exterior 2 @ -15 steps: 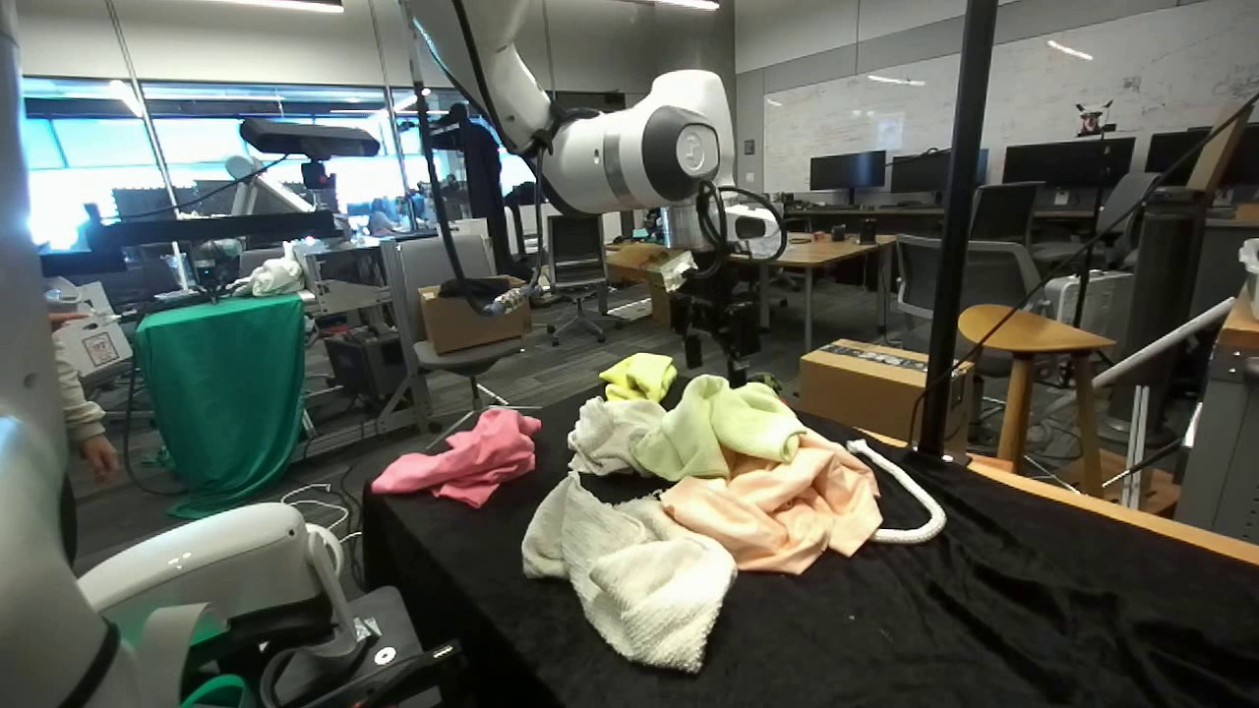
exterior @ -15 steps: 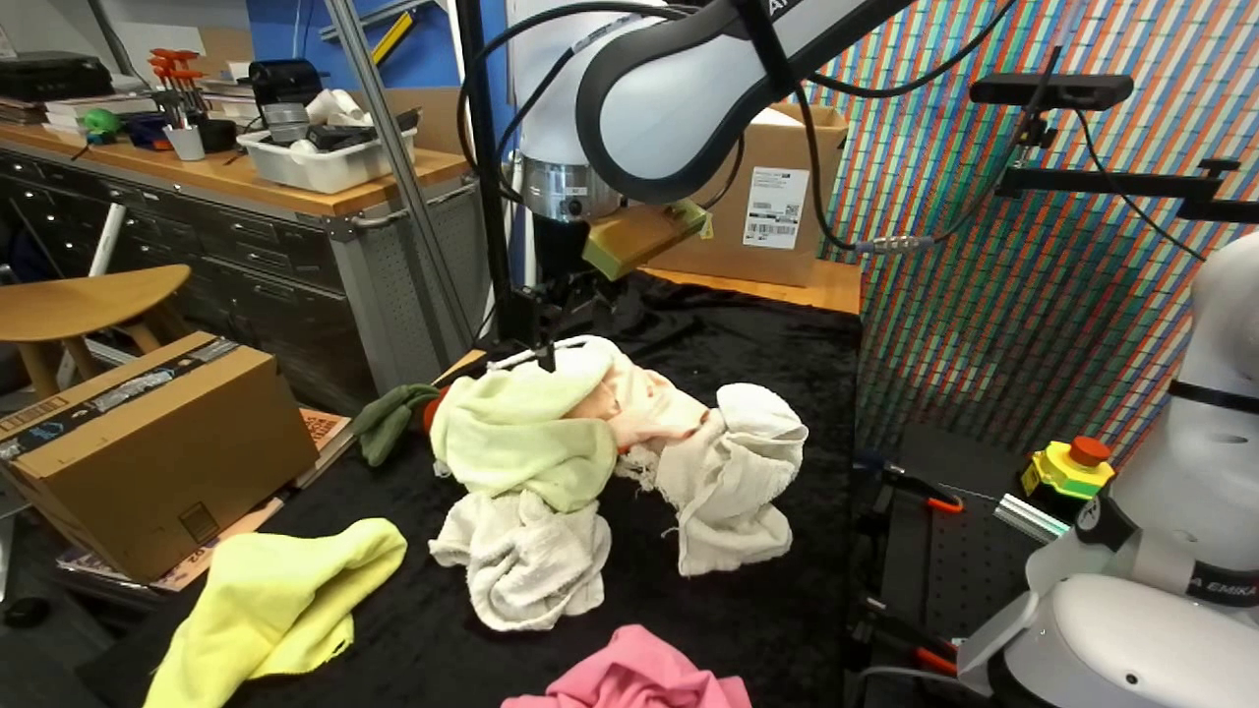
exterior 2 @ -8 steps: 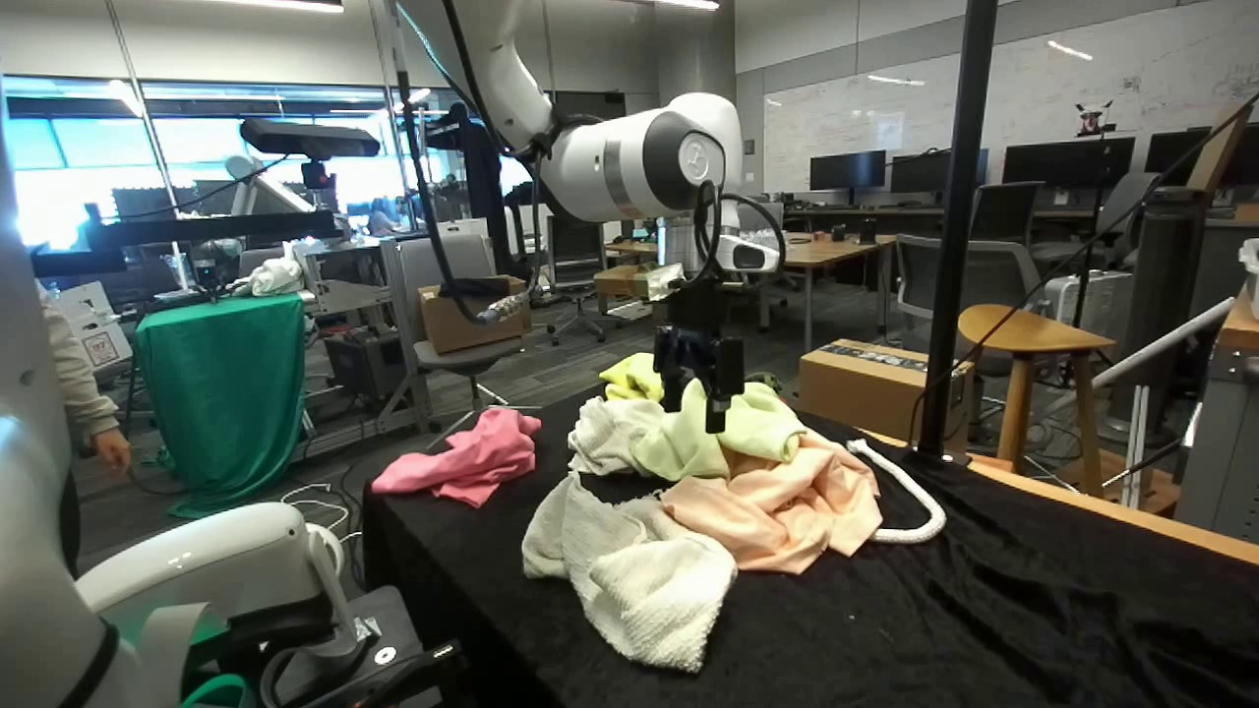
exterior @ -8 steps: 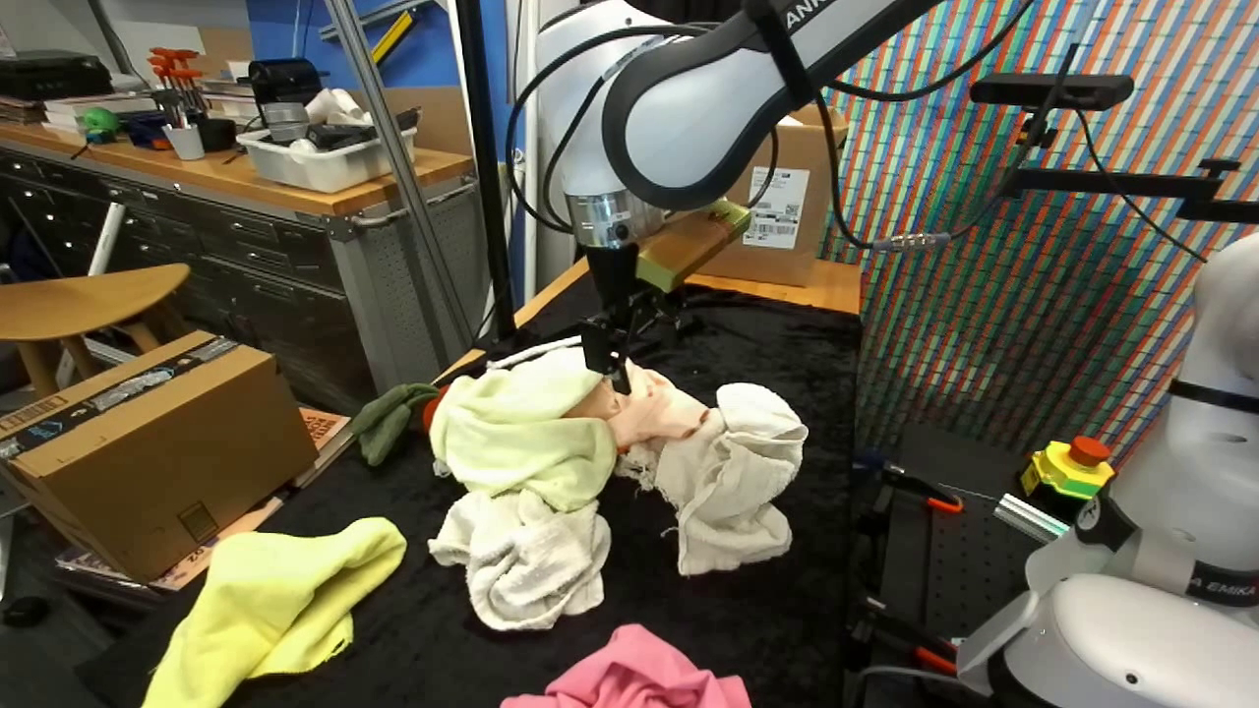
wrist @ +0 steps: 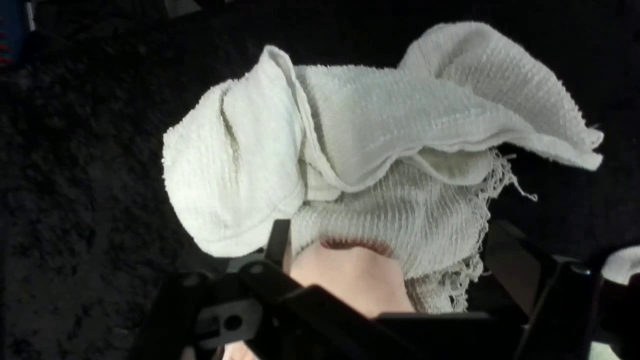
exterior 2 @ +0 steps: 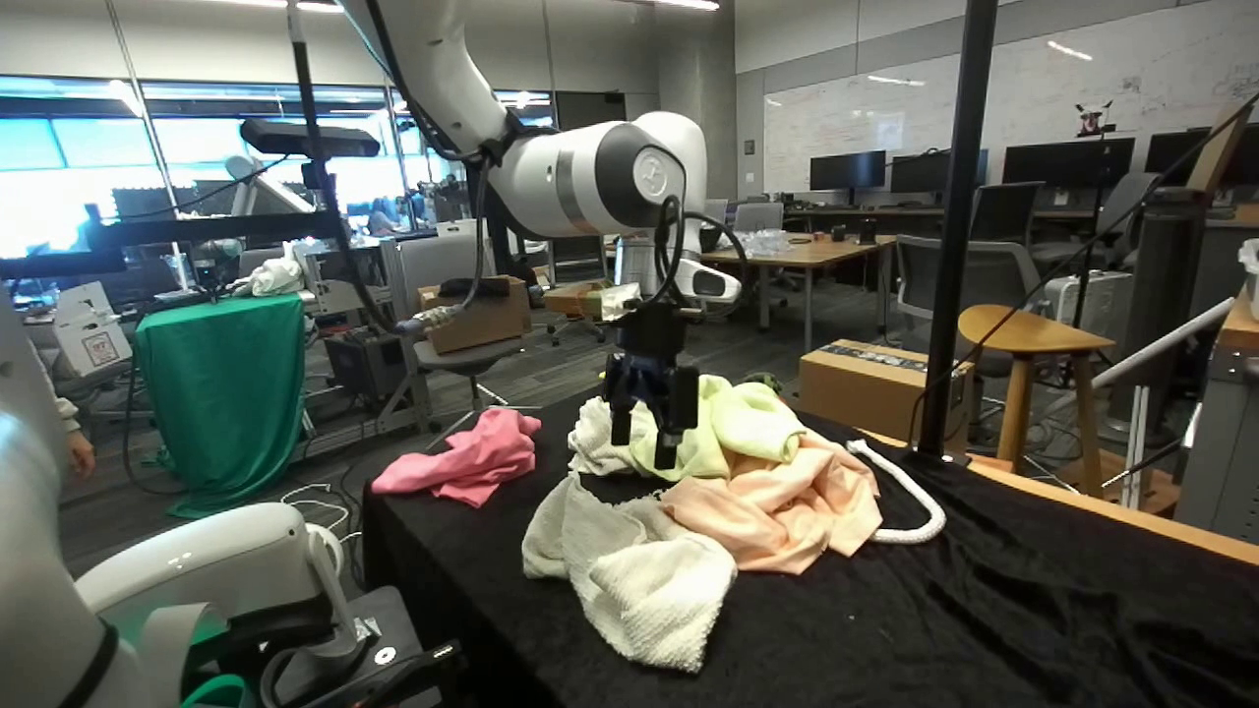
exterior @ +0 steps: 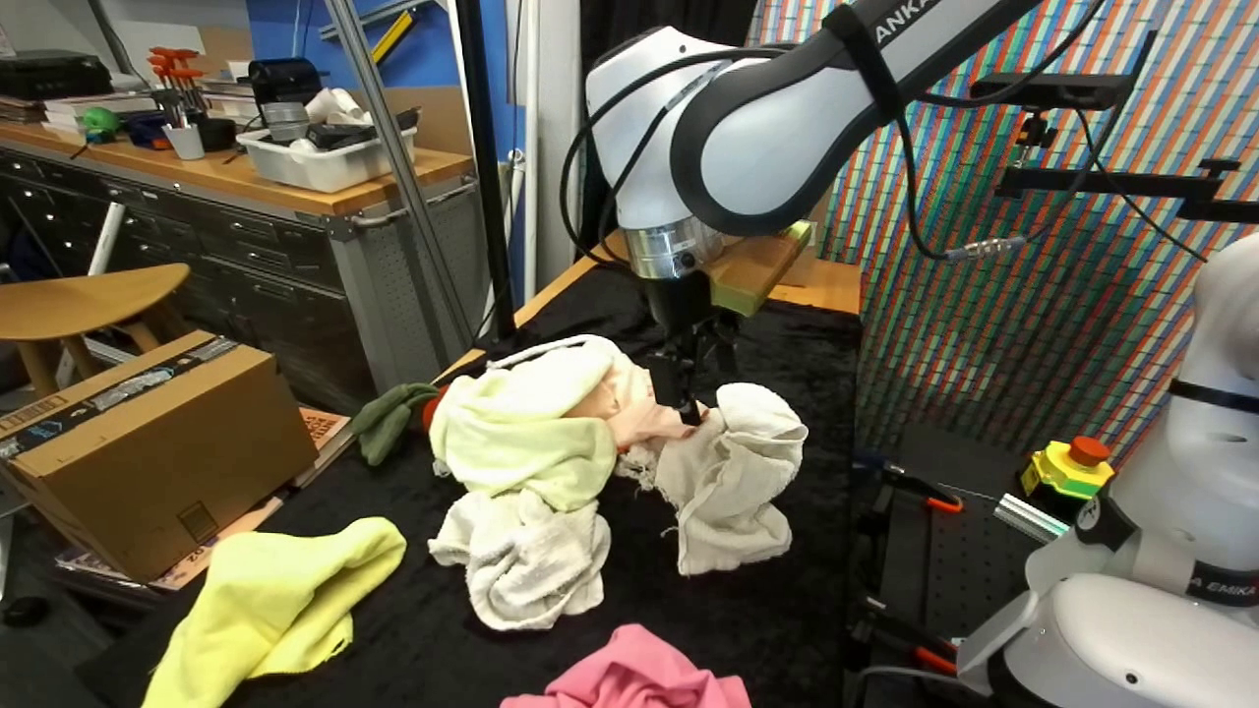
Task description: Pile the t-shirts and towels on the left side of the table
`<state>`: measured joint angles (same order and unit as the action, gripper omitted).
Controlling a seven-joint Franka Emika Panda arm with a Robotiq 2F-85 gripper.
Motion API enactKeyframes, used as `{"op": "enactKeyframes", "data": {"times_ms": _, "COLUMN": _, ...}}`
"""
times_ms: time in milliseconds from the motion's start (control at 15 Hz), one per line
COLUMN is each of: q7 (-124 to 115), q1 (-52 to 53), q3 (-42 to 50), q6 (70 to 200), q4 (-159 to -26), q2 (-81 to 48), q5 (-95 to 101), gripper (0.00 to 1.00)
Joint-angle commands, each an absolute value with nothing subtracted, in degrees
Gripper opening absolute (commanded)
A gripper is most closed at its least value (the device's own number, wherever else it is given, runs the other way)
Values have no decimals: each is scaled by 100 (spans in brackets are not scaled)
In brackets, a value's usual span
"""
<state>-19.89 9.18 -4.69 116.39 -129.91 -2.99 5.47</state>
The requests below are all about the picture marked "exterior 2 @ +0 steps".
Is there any black vertical pole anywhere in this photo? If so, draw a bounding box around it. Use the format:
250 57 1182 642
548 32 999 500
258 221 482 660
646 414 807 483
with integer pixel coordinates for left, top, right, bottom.
917 0 999 458

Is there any wooden stool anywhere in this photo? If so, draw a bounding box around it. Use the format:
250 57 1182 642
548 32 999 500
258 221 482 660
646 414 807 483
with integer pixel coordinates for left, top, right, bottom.
957 304 1109 469

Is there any pink cloth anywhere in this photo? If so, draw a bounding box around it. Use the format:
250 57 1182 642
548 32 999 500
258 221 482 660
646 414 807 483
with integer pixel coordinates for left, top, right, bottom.
370 403 542 506

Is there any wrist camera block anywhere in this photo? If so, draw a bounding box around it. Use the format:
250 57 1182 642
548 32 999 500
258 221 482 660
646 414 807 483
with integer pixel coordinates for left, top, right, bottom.
542 277 642 322

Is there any large white knit towel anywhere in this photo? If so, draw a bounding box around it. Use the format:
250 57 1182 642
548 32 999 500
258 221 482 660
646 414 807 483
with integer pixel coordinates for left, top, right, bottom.
519 477 734 673

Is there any cardboard box beside table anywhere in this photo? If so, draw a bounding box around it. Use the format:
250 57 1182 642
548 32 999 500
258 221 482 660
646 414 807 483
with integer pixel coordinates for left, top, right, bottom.
797 339 928 440

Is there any small white towel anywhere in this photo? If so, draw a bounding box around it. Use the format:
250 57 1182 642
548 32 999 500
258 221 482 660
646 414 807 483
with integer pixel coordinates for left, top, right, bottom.
567 397 658 477

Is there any green draped table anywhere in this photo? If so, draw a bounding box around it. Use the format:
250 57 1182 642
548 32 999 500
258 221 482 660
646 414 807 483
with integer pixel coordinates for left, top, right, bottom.
137 293 301 513

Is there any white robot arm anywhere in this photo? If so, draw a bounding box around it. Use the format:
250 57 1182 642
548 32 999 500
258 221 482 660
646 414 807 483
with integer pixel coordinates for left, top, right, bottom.
0 0 706 708

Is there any black table cloth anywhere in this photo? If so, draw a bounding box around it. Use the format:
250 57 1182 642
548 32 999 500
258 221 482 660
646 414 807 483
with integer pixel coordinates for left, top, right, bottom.
367 399 1259 708

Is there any cardboard box on chair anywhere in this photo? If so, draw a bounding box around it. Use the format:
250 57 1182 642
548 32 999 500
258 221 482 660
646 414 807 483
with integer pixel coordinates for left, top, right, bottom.
418 276 530 353

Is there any pale yellow-green t-shirt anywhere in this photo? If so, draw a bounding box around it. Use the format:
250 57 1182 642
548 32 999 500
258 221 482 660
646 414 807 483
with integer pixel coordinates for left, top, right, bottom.
629 374 803 478

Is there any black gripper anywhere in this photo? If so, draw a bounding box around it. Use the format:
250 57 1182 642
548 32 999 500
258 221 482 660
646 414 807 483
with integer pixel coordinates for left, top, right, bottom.
600 304 701 470

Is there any peach t-shirt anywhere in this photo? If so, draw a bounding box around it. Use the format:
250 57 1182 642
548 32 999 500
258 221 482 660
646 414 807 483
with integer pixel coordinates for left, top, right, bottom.
662 431 879 572

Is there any white hose loop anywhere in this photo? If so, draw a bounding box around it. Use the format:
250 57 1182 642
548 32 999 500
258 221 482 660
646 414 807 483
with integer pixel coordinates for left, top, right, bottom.
840 436 948 547

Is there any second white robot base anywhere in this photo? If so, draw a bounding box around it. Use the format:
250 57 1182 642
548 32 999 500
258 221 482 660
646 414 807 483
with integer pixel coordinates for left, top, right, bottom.
33 500 466 708

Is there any office chair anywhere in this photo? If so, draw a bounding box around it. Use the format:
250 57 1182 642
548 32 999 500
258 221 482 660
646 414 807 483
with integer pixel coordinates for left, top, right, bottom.
384 234 525 431

